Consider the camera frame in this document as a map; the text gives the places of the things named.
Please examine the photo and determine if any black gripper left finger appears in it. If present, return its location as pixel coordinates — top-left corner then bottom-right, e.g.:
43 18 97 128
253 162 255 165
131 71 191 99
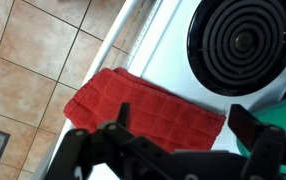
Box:
44 102 184 180

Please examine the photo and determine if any large black coil burner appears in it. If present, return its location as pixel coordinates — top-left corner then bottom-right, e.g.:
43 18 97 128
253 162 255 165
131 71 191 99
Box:
186 0 286 98

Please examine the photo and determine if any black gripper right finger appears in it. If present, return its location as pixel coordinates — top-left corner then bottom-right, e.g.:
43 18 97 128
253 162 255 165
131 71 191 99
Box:
227 103 286 180

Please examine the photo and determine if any red terry towel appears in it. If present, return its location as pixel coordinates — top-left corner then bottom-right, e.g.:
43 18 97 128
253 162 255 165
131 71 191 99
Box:
63 67 227 154

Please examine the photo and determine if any white electric stove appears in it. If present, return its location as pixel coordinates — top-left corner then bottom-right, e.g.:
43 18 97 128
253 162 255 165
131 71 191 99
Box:
37 0 286 180

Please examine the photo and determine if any green cloth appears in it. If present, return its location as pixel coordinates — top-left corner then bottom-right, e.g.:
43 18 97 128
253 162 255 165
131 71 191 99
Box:
236 95 286 176

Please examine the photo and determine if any white oven door handle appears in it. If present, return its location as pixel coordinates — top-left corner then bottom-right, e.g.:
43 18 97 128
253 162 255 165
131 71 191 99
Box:
37 0 141 180

